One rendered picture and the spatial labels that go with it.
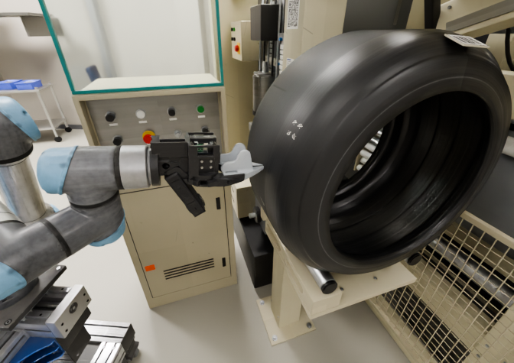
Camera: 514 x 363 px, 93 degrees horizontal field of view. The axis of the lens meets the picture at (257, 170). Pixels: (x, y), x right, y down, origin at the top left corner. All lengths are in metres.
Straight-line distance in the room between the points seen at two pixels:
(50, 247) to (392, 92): 0.57
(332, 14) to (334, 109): 0.44
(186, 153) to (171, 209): 0.85
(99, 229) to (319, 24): 0.71
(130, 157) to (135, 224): 0.91
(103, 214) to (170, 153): 0.16
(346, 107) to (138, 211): 1.07
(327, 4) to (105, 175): 0.67
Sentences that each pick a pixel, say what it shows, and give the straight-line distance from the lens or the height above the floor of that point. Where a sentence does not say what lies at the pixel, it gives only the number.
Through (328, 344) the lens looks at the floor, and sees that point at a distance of 1.66.
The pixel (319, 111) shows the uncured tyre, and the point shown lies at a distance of 0.41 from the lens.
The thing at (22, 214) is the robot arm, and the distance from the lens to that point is 1.01.
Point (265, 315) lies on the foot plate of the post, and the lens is 1.67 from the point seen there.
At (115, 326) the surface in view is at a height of 0.21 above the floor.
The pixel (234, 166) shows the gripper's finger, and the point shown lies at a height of 1.24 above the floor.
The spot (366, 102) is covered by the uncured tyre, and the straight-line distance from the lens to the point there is 0.42.
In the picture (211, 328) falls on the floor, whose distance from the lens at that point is 1.67.
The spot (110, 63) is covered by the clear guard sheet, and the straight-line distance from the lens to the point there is 1.08.
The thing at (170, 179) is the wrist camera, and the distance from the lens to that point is 0.46.
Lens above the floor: 1.46
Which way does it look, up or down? 30 degrees down
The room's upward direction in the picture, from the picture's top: straight up
